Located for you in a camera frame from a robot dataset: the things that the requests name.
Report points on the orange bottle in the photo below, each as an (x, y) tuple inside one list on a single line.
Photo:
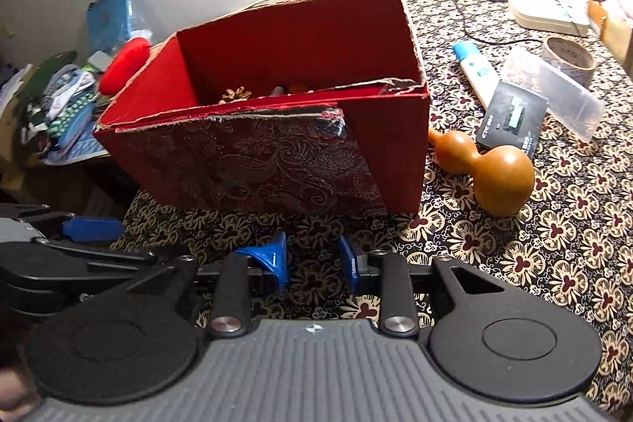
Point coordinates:
[(601, 19)]

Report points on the black small packet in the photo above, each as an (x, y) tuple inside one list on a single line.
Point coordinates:
[(512, 115)]

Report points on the brown gourd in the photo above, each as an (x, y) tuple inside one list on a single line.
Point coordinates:
[(499, 179)]

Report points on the red fabric-covered box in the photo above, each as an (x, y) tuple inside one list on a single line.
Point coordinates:
[(247, 165)]

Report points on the white tube blue cap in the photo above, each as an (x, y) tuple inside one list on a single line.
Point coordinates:
[(477, 73)]

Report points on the white power strip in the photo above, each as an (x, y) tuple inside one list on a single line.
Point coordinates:
[(539, 14)]

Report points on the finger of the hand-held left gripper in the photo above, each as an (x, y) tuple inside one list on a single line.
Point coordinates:
[(99, 254), (94, 229)]

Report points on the clear plastic box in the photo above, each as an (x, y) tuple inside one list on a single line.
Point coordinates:
[(564, 95)]

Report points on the brown tape roll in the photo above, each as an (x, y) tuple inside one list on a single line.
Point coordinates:
[(588, 73)]

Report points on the blue checked towel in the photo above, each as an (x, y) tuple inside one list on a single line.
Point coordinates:
[(74, 151)]

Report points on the white grey cloth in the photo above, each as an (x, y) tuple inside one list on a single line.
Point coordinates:
[(69, 85)]

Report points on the blue pouch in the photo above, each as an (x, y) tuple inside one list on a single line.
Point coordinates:
[(111, 14)]

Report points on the green striped cloth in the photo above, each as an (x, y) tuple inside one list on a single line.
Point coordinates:
[(64, 110)]

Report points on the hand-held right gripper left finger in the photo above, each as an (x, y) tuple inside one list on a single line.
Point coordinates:
[(269, 259)]

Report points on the red plush cushion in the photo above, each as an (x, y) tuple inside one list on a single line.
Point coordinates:
[(126, 63)]

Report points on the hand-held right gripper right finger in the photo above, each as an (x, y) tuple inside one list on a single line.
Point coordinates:
[(348, 264)]

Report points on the large pine cone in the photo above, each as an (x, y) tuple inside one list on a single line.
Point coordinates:
[(236, 95)]

